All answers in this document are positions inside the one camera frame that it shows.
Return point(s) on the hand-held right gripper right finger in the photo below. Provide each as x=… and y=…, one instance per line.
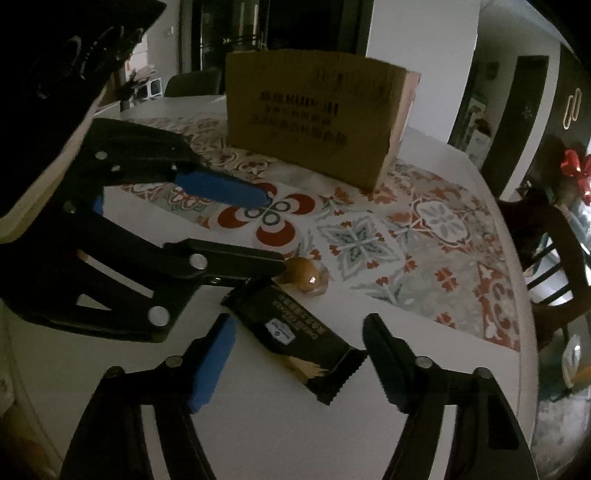
x=388, y=369

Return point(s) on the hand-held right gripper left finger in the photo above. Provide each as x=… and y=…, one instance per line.
x=212, y=369

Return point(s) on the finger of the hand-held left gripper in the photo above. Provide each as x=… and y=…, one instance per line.
x=221, y=261
x=217, y=187

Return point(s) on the dark wooden chair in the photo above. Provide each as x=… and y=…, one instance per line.
x=549, y=258

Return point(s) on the golden round candy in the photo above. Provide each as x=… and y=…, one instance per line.
x=300, y=272

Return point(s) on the patterned table mat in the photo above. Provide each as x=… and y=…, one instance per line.
x=415, y=221

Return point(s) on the red balloon flower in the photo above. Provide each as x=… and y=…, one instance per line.
x=577, y=170

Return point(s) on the gold clip wall decor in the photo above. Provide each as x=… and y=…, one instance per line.
x=572, y=108

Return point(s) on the grey upholstered chair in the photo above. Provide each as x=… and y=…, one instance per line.
x=194, y=83

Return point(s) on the cardboard box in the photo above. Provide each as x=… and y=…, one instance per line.
x=314, y=115

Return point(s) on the black wafer biscuit packet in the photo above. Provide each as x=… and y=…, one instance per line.
x=295, y=337

